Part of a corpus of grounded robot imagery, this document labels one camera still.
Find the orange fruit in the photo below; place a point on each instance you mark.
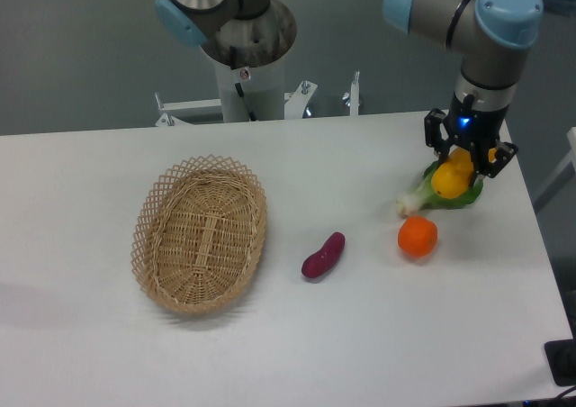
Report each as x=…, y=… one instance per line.
x=417, y=236

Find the purple sweet potato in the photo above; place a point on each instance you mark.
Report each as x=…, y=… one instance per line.
x=325, y=258

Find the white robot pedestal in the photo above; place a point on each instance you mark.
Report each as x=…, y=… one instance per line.
x=256, y=92

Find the white metal base frame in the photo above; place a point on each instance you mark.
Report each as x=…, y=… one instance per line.
x=296, y=105

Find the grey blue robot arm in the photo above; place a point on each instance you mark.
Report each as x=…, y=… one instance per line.
x=246, y=38

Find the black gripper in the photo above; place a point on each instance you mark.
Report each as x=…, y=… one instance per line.
x=475, y=130

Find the green bok choy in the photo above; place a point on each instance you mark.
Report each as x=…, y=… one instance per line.
x=423, y=197

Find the white table leg bracket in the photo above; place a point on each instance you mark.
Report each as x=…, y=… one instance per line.
x=561, y=174

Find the black device at table edge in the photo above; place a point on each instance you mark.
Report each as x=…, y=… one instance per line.
x=560, y=355

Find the woven wicker basket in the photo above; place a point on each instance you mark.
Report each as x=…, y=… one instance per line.
x=200, y=235

